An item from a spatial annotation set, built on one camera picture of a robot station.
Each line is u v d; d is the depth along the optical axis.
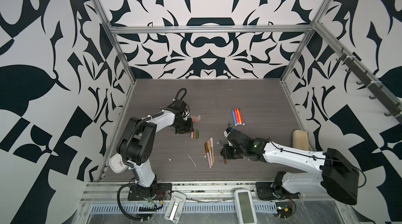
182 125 0.81
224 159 0.79
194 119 0.98
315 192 0.52
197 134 0.91
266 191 0.74
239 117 0.99
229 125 0.96
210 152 0.86
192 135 0.91
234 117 0.99
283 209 0.71
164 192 0.74
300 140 0.89
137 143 0.48
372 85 0.59
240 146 0.63
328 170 0.42
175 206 0.69
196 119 0.98
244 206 0.68
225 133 0.79
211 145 0.89
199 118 0.99
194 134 0.92
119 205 0.68
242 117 0.99
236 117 0.99
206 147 0.87
